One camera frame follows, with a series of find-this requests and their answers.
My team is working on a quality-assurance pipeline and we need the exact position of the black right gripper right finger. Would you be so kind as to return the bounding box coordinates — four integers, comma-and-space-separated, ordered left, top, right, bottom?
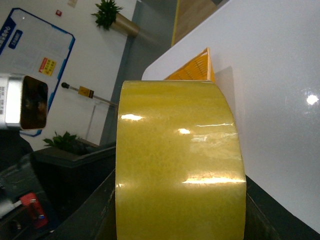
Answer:
245, 180, 320, 240

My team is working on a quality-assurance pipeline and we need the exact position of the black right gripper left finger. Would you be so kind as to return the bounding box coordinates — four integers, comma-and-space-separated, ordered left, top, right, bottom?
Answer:
47, 170, 117, 240

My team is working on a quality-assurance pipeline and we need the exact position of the clear yellowish tape roll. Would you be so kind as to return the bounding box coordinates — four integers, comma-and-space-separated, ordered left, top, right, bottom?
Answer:
115, 80, 247, 240

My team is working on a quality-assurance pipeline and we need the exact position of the yellow woven basket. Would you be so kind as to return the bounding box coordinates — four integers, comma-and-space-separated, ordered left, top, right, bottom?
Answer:
164, 47, 216, 83

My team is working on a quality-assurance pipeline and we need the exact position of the green plant in dark planter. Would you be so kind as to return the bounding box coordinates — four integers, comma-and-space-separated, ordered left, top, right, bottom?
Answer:
33, 131, 117, 201

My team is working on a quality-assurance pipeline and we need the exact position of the red clamp part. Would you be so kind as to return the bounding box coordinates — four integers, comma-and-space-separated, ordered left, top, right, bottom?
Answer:
19, 192, 49, 229

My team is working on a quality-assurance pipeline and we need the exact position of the black stanchion with yellow tag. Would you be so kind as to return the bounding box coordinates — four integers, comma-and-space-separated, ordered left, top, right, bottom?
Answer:
61, 82, 119, 107

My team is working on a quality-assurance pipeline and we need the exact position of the silver metal box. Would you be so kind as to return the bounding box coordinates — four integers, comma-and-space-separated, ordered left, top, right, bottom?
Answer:
0, 72, 49, 131

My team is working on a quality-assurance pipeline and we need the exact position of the potted plant in gold pot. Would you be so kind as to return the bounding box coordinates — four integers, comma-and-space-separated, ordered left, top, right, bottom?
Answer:
91, 0, 140, 38

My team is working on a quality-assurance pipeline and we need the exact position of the blue framed wall board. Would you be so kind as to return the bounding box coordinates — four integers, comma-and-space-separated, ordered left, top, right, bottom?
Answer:
0, 8, 75, 137

